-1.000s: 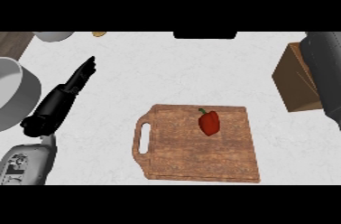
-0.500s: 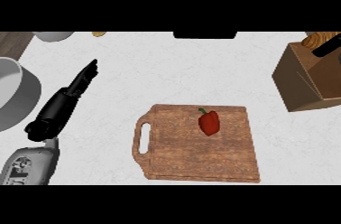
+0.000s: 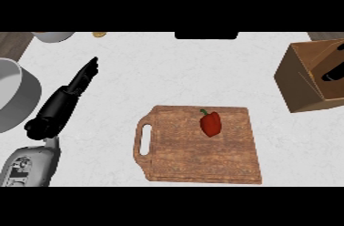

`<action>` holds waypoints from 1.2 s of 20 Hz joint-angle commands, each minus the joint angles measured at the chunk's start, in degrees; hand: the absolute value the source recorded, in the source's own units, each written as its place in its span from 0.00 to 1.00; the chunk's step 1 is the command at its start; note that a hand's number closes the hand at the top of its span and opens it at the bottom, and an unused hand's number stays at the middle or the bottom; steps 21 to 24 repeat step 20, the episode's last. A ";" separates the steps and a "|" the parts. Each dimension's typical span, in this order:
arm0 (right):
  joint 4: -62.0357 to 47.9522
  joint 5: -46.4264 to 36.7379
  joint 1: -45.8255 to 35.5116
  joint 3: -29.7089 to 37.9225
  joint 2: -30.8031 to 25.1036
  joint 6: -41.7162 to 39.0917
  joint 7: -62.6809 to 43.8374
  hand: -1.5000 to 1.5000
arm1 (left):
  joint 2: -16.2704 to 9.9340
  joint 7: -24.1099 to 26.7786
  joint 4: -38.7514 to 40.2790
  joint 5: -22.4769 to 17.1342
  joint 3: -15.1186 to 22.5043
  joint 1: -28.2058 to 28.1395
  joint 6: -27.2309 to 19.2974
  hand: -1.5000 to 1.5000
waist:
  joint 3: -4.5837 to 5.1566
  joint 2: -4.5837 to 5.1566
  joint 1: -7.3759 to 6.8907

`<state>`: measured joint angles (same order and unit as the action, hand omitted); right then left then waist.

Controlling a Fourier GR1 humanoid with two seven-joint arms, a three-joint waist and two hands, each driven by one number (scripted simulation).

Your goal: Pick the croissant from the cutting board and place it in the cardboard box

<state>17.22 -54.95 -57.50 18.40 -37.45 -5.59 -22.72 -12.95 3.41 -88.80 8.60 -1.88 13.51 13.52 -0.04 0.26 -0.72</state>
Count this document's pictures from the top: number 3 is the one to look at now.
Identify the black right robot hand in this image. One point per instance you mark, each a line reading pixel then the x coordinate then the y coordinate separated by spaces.
pixel 333 74

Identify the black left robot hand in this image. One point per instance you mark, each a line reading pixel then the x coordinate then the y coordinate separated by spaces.
pixel 56 111

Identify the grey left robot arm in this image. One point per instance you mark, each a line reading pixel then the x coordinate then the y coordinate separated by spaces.
pixel 31 166

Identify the brown cardboard box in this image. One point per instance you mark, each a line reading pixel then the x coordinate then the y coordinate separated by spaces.
pixel 299 84

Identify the tan croissant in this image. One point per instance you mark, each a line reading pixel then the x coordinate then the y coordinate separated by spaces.
pixel 99 34

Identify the brown wooden cutting board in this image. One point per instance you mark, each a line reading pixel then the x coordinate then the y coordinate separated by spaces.
pixel 200 156

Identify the grey metal pot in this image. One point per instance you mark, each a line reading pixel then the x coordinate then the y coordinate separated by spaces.
pixel 19 99

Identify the grey-brown flat object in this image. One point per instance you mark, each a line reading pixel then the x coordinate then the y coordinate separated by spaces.
pixel 326 35

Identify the white bowl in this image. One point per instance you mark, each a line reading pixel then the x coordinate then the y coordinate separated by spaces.
pixel 51 36

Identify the red bell pepper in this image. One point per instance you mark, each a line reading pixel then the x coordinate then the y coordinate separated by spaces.
pixel 211 124

